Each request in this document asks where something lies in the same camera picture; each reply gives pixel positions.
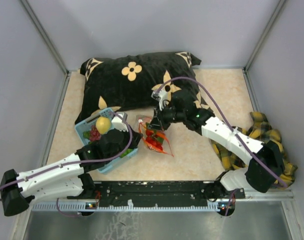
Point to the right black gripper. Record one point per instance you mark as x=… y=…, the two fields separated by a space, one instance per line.
x=155 y=123

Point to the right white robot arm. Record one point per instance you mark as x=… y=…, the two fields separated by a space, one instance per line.
x=263 y=161

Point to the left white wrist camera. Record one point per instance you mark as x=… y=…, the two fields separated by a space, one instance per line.
x=119 y=121

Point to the yellow black plaid cloth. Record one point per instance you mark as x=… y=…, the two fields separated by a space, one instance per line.
x=260 y=130

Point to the black flower pattern pillow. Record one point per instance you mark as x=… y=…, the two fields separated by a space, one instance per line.
x=126 y=83

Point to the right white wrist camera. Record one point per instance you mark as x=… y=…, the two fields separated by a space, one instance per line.
x=162 y=97

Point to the light blue plastic basket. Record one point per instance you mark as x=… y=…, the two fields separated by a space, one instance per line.
x=88 y=153

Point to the purple grape bunch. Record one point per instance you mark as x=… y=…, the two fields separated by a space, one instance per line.
x=94 y=134

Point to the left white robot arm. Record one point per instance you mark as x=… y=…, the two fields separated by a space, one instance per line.
x=68 y=177

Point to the clear zip top bag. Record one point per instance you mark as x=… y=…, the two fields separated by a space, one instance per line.
x=140 y=120

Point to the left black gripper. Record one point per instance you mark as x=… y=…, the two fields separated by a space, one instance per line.
x=136 y=138

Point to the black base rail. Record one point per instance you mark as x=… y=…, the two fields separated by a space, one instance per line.
x=146 y=196

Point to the green grape bunch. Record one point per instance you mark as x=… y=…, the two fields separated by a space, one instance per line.
x=126 y=152

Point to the small green artichoke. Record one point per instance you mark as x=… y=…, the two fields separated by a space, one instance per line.
x=87 y=134

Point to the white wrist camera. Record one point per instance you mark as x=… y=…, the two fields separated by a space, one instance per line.
x=119 y=121
x=162 y=97

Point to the red strawberry bunch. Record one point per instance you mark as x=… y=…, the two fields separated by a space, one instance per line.
x=154 y=139

